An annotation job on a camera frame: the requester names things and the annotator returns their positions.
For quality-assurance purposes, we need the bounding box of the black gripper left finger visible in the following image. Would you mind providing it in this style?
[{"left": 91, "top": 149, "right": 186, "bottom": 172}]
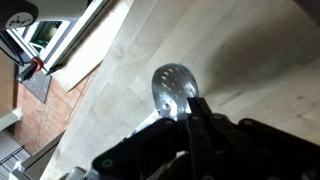
[{"left": 92, "top": 96, "right": 201, "bottom": 180}]

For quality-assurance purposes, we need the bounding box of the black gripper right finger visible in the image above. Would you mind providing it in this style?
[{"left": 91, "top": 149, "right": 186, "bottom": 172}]
[{"left": 199, "top": 96, "right": 320, "bottom": 180}]

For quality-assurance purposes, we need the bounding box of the silver slotted cooking spoon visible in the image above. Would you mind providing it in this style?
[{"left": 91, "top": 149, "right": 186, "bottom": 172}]
[{"left": 125, "top": 62, "right": 200, "bottom": 138}]

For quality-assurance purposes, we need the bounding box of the light wooden stand plank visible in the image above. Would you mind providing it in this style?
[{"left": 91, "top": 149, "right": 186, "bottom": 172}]
[{"left": 50, "top": 0, "right": 135, "bottom": 93}]

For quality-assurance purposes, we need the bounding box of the grey floor mat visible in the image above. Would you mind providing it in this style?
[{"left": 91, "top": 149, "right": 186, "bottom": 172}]
[{"left": 21, "top": 71, "right": 53, "bottom": 105}]

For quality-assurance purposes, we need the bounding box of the red black clamp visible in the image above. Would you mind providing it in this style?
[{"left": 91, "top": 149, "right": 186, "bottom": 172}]
[{"left": 15, "top": 56, "right": 46, "bottom": 84}]

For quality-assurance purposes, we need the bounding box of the metal robot stand frame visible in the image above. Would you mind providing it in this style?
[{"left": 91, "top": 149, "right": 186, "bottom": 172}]
[{"left": 6, "top": 0, "right": 112, "bottom": 75}]

